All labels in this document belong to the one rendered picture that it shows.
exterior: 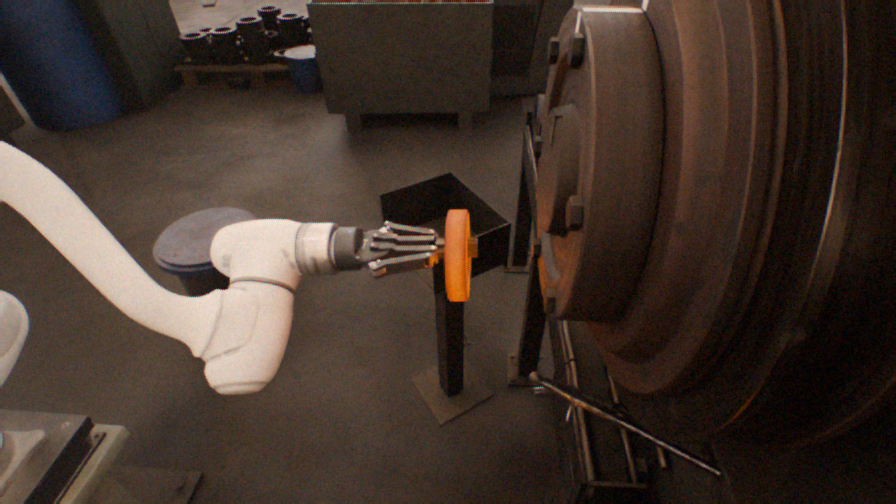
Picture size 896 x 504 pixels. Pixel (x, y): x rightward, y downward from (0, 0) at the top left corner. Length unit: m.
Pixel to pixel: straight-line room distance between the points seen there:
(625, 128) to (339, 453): 1.35
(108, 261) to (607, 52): 0.66
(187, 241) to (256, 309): 0.93
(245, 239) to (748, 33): 0.72
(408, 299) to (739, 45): 1.65
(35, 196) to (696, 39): 0.75
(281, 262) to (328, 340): 1.01
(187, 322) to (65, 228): 0.19
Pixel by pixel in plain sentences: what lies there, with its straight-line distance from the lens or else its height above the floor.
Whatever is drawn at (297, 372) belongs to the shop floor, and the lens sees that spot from 1.72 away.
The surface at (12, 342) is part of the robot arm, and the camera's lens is 1.32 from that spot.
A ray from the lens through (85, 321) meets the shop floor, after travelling 2.27.
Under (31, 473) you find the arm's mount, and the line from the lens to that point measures 1.30.
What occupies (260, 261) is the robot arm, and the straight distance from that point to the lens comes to 0.79.
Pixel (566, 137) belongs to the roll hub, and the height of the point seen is 1.17.
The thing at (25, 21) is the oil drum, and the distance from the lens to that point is 3.76.
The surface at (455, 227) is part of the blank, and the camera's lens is 0.72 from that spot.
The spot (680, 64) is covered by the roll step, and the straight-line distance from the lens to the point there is 0.32.
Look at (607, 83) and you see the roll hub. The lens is 0.33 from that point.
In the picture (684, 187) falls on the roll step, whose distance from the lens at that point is 0.30.
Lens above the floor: 1.34
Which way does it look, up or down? 41 degrees down
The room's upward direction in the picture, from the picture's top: straight up
